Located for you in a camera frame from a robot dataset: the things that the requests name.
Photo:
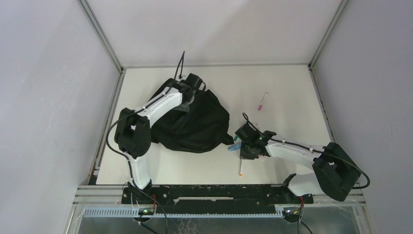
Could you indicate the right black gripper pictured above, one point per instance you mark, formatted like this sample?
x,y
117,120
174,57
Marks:
x,y
244,154

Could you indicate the black backpack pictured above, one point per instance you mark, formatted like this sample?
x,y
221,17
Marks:
x,y
200,130

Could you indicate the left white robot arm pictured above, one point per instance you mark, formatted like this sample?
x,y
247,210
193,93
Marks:
x,y
133,128

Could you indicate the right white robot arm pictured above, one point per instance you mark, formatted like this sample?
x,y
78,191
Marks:
x,y
332,171

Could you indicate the orange capped white marker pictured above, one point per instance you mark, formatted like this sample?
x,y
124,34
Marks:
x,y
241,167

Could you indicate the pink capped white marker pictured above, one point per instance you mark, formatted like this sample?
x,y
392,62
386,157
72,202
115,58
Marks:
x,y
262,101

